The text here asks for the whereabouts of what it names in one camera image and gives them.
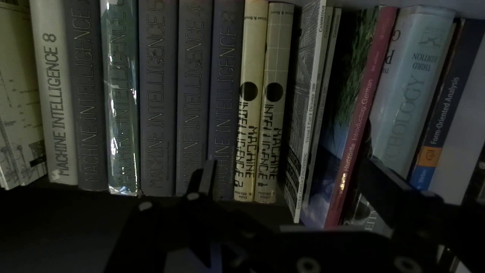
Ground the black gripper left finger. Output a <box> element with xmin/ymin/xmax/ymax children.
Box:
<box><xmin>188</xmin><ymin>159</ymin><xmax>217</xmax><ymax>196</ymax></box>

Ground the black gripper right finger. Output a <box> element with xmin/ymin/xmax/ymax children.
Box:
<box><xmin>358</xmin><ymin>158</ymin><xmax>420</xmax><ymax>228</ymax></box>

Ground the thin white book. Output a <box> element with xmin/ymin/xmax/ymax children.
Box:
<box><xmin>284</xmin><ymin>0</ymin><xmax>335</xmax><ymax>223</ymax></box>

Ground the pale blue Biology book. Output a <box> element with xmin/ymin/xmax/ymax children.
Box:
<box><xmin>370</xmin><ymin>6</ymin><xmax>455</xmax><ymax>178</ymax></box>

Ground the cream machine intelligence book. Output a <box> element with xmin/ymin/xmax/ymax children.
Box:
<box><xmin>234</xmin><ymin>0</ymin><xmax>269</xmax><ymax>202</ymax></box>
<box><xmin>255</xmin><ymin>2</ymin><xmax>296</xmax><ymax>203</ymax></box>

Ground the dark blue orange-label book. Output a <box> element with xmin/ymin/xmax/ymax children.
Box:
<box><xmin>410</xmin><ymin>18</ymin><xmax>485</xmax><ymax>191</ymax></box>

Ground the plastic-wrapped green book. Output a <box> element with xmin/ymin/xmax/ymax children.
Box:
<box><xmin>100</xmin><ymin>0</ymin><xmax>138</xmax><ymax>196</ymax></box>

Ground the thin grey booklet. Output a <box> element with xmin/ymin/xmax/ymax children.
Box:
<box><xmin>302</xmin><ymin>8</ymin><xmax>343</xmax><ymax>211</ymax></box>

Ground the red German book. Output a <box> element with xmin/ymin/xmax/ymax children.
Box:
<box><xmin>325</xmin><ymin>6</ymin><xmax>399</xmax><ymax>229</ymax></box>

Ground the white Machine Intelligence 8 book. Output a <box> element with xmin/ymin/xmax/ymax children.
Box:
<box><xmin>29</xmin><ymin>0</ymin><xmax>79</xmax><ymax>185</ymax></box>

